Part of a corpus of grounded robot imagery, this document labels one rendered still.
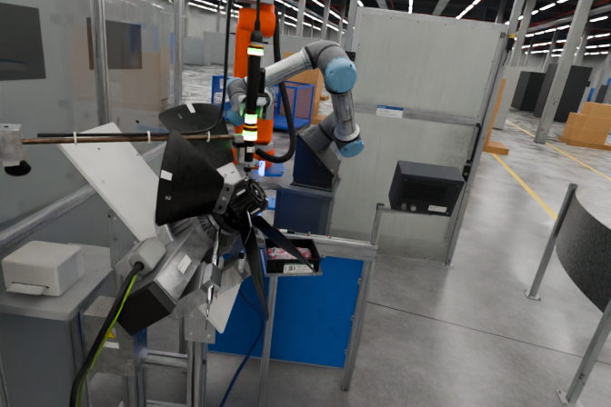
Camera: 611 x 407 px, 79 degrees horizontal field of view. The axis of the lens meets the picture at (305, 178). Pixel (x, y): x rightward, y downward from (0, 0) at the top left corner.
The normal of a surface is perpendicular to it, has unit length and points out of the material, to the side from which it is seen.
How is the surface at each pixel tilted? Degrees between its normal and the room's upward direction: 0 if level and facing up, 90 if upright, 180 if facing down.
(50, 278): 90
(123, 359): 90
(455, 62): 90
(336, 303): 90
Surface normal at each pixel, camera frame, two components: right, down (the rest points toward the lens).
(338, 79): 0.29, 0.66
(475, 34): -0.05, 0.33
